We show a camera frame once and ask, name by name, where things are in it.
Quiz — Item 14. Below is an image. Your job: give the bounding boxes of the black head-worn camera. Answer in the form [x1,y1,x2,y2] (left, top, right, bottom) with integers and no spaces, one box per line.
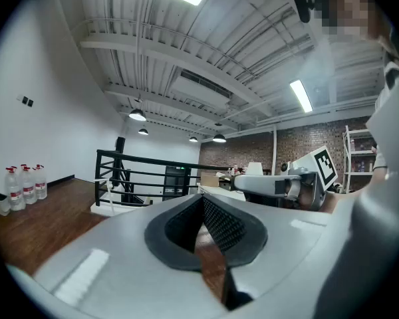
[292,0,316,24]

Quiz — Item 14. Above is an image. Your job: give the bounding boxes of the small white bin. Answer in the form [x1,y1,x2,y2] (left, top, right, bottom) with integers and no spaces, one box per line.
[0,192,11,217]

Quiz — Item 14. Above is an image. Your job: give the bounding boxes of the open cardboard box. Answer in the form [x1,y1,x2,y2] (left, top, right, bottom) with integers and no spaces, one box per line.
[199,171,221,187]

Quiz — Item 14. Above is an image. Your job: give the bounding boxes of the ceiling tube light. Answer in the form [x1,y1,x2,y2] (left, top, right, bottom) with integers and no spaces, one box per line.
[288,78,314,114]

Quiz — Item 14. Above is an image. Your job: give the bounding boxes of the white table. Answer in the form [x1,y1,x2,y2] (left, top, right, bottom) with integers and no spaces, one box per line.
[196,181,247,202]

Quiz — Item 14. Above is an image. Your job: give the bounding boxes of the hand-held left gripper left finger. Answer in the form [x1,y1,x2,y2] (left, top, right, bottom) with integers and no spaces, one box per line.
[33,193,229,319]

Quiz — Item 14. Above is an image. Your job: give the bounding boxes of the person's head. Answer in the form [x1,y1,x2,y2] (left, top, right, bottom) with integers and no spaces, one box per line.
[314,0,392,46]

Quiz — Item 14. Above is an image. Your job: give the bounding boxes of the person's right forearm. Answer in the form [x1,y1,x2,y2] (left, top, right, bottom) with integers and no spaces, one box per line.
[319,190,365,214]

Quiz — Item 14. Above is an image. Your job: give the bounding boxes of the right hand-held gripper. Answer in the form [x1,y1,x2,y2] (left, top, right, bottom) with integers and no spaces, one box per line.
[234,144,339,212]

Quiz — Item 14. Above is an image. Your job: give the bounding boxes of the ceiling air conditioner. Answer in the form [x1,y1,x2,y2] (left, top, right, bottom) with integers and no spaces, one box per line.
[168,67,234,113]

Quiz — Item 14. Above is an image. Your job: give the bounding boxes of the black metal railing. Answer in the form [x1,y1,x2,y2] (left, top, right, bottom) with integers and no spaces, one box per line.
[94,148,234,209]

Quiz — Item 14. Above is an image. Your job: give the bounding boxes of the white vertical pipe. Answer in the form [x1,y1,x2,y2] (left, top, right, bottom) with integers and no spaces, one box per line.
[271,126,278,176]

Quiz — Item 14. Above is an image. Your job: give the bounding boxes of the black wall switches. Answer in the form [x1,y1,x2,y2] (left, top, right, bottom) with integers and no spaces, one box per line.
[15,93,35,108]

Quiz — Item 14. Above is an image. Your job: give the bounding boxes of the black cabinet with green light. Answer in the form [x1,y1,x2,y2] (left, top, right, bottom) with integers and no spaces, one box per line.
[164,165,191,202]

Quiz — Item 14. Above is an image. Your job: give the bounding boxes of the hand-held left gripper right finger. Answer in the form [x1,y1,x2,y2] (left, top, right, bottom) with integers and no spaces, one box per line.
[202,193,334,319]

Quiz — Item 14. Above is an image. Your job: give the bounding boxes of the white metal shelf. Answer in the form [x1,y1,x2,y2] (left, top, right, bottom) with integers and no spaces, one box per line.
[341,124,379,192]

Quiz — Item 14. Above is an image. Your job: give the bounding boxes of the person's grey shirt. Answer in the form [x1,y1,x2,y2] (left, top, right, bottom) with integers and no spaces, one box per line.
[314,56,399,319]

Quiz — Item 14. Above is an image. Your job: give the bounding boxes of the white table lamp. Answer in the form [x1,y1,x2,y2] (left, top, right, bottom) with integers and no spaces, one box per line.
[245,161,264,177]

